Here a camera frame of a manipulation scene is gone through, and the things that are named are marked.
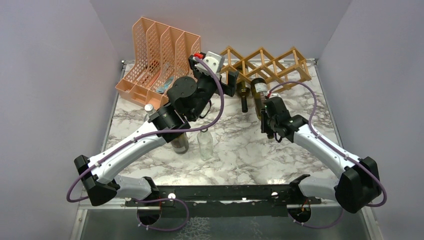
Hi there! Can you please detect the green wine bottle dark neck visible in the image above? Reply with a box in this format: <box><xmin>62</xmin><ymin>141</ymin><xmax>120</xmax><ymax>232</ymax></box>
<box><xmin>236</xmin><ymin>80</ymin><xmax>251</xmax><ymax>113</ymax></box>

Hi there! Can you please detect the green wine bottle silver foil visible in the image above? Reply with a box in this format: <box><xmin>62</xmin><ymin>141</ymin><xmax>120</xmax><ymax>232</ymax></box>
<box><xmin>250</xmin><ymin>77</ymin><xmax>269</xmax><ymax>121</ymax></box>

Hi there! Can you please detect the wooden wine rack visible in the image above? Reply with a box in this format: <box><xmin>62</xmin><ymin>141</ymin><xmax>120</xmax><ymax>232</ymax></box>
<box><xmin>220</xmin><ymin>46</ymin><xmax>312</xmax><ymax>93</ymax></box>

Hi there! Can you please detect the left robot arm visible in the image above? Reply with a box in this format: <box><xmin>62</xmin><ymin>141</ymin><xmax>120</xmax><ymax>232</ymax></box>
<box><xmin>74</xmin><ymin>51</ymin><xmax>238</xmax><ymax>207</ymax></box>

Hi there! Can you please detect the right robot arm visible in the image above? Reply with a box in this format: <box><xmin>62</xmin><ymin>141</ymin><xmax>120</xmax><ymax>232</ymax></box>
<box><xmin>261</xmin><ymin>96</ymin><xmax>383</xmax><ymax>213</ymax></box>

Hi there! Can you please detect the clear glass bottle front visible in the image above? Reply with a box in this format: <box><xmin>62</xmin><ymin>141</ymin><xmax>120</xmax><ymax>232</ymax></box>
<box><xmin>196</xmin><ymin>128</ymin><xmax>214</xmax><ymax>160</ymax></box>

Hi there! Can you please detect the clear round bottle silver cap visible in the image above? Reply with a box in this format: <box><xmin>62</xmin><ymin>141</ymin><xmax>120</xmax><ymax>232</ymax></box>
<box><xmin>143</xmin><ymin>104</ymin><xmax>156</xmax><ymax>122</ymax></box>

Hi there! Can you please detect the orange plastic file organizer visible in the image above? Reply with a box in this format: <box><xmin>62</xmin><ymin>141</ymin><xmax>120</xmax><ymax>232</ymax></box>
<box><xmin>115</xmin><ymin>17</ymin><xmax>201</xmax><ymax>109</ymax></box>

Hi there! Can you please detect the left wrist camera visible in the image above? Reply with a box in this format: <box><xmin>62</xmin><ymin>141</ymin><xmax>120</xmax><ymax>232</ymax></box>
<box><xmin>193</xmin><ymin>51</ymin><xmax>226</xmax><ymax>79</ymax></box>

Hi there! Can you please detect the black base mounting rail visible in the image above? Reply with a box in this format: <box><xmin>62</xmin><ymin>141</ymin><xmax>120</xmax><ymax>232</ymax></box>
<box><xmin>125</xmin><ymin>184</ymin><xmax>322</xmax><ymax>218</ymax></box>

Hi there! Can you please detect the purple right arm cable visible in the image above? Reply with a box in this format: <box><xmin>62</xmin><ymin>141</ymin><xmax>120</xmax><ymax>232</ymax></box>
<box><xmin>264</xmin><ymin>81</ymin><xmax>388</xmax><ymax>230</ymax></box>

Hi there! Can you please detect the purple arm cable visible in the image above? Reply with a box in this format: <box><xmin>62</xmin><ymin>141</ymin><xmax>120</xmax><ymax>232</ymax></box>
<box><xmin>264</xmin><ymin>81</ymin><xmax>388</xmax><ymax>230</ymax></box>
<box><xmin>66</xmin><ymin>56</ymin><xmax>225</xmax><ymax>233</ymax></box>

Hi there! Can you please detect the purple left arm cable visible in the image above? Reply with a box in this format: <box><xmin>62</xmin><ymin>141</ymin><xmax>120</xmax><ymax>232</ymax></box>
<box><xmin>66</xmin><ymin>56</ymin><xmax>225</xmax><ymax>233</ymax></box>

